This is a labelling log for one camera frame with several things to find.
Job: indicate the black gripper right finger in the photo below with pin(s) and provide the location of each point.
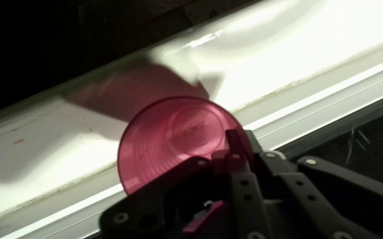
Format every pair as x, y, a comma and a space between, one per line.
242, 142

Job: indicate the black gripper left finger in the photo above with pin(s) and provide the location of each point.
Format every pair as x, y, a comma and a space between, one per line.
222, 164

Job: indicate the translucent pink plastic cup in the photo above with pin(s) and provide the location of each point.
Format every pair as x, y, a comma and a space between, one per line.
169, 141

